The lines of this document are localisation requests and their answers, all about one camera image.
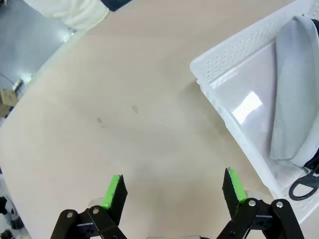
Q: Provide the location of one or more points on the brown cardboard box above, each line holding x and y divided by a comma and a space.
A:
6, 99

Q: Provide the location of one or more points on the grey zipper pouch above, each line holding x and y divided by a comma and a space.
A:
294, 87

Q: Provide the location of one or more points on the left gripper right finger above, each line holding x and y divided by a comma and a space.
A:
231, 191

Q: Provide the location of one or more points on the person in cream sweater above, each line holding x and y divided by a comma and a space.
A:
82, 12

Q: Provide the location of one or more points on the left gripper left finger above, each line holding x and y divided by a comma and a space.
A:
117, 196

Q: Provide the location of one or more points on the white perforated plastic basket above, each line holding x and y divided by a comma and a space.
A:
249, 42

